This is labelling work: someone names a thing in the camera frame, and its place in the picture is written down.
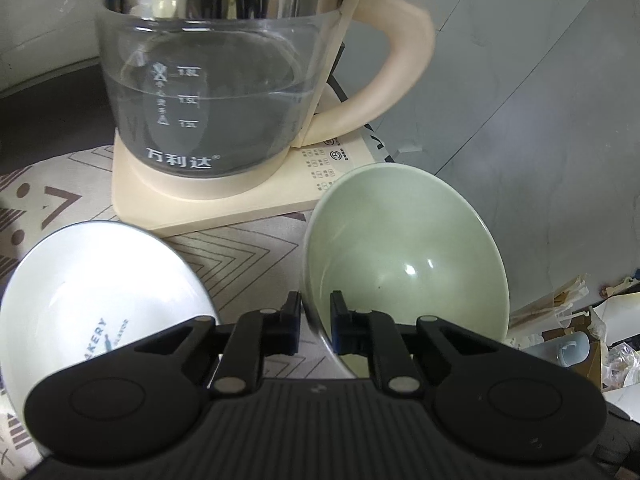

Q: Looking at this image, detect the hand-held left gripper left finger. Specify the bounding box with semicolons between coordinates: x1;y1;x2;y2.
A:
132;291;302;395

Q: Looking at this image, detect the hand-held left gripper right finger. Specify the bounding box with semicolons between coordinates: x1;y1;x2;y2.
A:
330;291;506;394

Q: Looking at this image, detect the pale green bowl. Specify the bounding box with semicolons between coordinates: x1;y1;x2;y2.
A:
301;162;512;379

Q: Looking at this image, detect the white printed bowl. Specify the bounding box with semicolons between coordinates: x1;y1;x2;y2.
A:
0;221;221;459

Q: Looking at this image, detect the patterned table mat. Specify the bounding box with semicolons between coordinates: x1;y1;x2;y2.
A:
0;125;401;480

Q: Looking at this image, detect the cream kettle base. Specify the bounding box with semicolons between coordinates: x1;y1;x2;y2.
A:
111;80;396;237

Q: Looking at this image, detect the cardboard box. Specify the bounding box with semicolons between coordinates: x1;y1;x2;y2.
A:
509;274;607;392

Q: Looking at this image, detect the light blue cup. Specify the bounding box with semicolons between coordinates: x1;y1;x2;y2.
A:
554;331;592;367

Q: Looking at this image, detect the clear plastic wrap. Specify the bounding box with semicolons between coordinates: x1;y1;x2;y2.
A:
602;342;640;388

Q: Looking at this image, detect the glass kettle with cream handle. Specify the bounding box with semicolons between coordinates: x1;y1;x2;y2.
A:
94;0;437;179

